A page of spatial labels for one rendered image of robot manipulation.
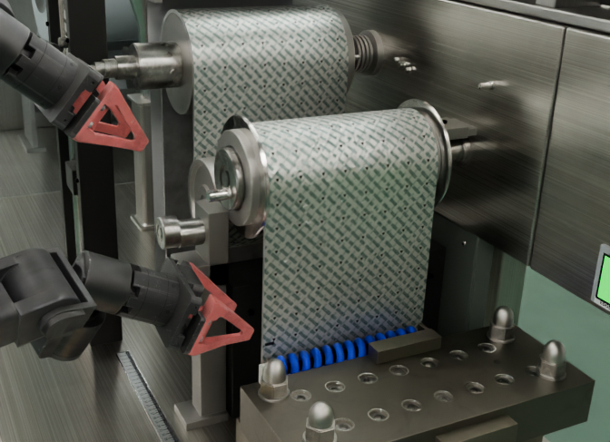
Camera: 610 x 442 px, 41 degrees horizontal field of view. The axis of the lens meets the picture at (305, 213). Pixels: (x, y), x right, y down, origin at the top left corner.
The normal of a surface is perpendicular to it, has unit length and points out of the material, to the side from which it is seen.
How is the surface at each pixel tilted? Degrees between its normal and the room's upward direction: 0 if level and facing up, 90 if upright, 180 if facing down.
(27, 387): 0
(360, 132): 32
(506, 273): 90
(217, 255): 90
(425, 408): 0
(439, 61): 90
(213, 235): 90
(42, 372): 0
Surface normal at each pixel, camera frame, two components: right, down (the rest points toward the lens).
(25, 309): 0.30, -0.63
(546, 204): -0.89, 0.14
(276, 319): 0.45, 0.35
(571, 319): 0.04, -0.93
